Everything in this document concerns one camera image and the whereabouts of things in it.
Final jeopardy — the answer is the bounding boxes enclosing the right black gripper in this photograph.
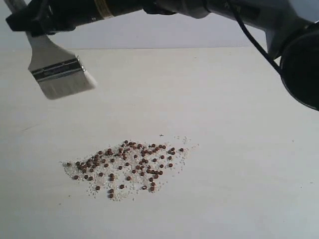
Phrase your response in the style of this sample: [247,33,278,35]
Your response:
[5,0,150,37]

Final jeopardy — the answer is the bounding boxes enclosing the white wooden paint brush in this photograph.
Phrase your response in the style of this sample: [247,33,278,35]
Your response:
[5,0,97,100]

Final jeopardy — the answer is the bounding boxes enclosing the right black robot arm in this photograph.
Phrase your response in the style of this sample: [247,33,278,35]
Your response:
[6,0,319,110]

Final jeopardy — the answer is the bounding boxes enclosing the pile of white grains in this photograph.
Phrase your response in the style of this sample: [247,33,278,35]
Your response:
[59,135,199,202]

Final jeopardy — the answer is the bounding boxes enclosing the scattered brown pellets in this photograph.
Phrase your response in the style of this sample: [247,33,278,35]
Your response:
[66,139,185,199]

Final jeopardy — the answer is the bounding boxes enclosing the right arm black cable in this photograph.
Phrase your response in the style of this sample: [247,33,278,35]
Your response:
[225,0,284,75]

